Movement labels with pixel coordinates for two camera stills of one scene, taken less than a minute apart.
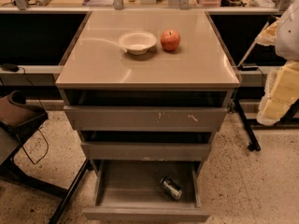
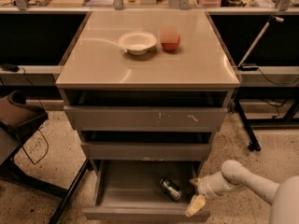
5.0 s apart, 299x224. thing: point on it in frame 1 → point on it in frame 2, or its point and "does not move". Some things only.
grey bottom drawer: [131, 191] does not move
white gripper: [288, 35] → [206, 186]
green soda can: [171, 188] does not move
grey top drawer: [146, 110] does not move
